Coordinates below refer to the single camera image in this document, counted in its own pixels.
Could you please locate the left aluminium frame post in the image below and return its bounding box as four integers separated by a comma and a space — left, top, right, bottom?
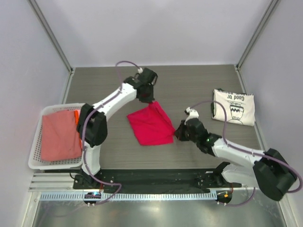
28, 0, 73, 74

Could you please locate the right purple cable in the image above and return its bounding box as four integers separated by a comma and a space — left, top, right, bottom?
188, 101, 303, 207

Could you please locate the right aluminium frame post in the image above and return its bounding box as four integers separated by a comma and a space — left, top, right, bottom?
234, 0, 281, 71

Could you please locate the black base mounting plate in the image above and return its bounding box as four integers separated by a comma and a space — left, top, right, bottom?
72, 168, 242, 193

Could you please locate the white plastic laundry basket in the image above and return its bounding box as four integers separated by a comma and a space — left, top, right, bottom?
28, 103, 84, 170

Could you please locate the dark green folded t shirt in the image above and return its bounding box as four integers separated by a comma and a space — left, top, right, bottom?
211, 102, 216, 118

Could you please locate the salmon pink t shirt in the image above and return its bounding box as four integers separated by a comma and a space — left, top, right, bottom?
41, 110, 82, 162

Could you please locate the orange t shirt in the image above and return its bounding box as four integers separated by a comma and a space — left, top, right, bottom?
74, 110, 80, 126

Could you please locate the white printed folded t shirt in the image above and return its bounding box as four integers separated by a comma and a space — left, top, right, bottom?
213, 88, 255, 126

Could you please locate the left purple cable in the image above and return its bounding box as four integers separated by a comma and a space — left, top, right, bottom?
80, 61, 143, 205

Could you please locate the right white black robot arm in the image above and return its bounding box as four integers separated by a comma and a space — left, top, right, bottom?
174, 118, 303, 201

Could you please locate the magenta pink t shirt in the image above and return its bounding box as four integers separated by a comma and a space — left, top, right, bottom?
127, 101, 175, 146

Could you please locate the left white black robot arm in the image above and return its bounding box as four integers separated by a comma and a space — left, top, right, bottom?
77, 68, 158, 189

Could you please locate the aluminium frame post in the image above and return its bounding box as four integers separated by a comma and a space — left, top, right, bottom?
28, 0, 73, 74
234, 0, 281, 71

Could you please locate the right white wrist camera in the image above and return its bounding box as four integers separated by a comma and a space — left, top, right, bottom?
185, 107, 199, 123

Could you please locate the white slotted cable duct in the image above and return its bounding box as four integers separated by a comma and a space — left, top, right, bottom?
40, 191, 217, 201

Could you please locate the purple cable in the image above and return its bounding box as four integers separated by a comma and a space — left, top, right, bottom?
188, 101, 303, 207
80, 61, 143, 205

